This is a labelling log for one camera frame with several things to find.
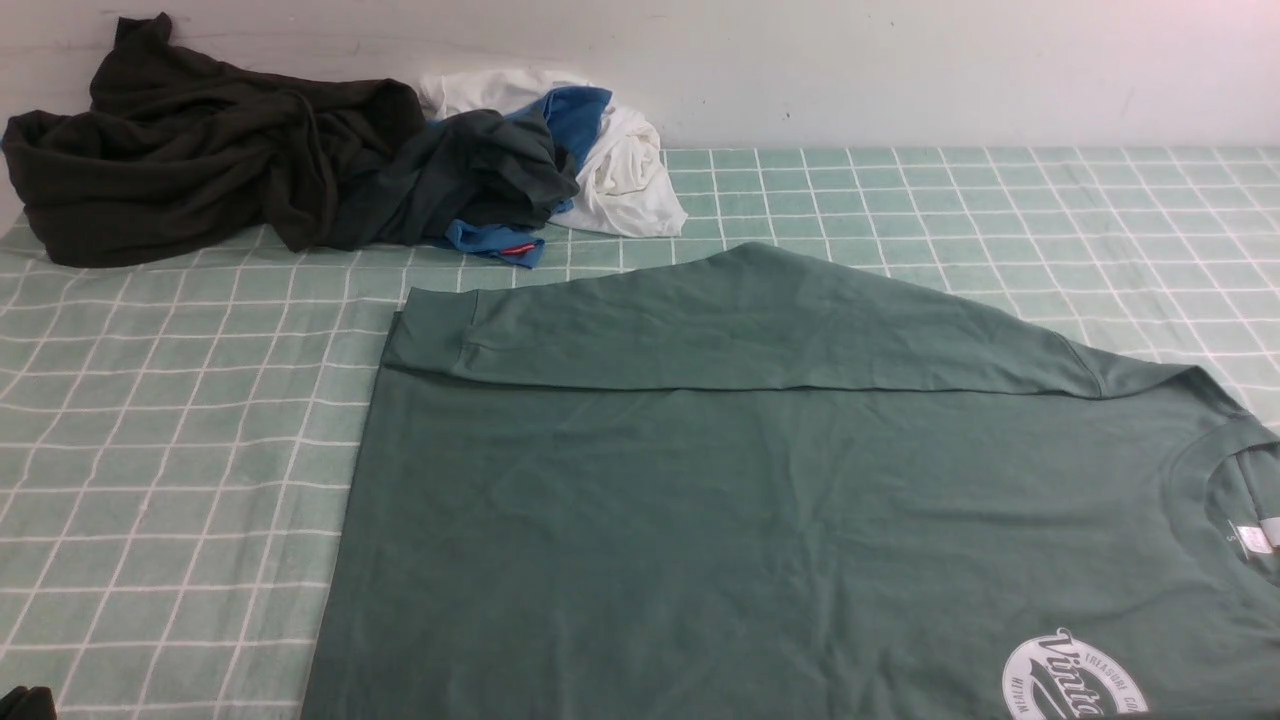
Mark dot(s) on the green long-sleeve top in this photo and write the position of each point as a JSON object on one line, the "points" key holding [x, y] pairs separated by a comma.
{"points": [[764, 486]]}

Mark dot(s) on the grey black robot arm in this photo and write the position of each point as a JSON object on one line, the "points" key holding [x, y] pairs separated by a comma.
{"points": [[28, 703]]}

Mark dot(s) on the white crumpled garment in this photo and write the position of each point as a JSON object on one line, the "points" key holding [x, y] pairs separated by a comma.
{"points": [[624, 186]]}

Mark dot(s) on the dark grey crumpled garment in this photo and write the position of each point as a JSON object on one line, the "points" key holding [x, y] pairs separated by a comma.
{"points": [[479, 168]]}

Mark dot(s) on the blue crumpled garment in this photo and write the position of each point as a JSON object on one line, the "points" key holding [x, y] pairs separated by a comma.
{"points": [[573, 115]]}

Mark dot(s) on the green checked tablecloth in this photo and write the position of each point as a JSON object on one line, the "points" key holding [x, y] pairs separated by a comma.
{"points": [[178, 437]]}

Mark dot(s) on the dark olive crumpled garment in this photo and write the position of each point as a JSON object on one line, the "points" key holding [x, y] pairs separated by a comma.
{"points": [[179, 151]]}

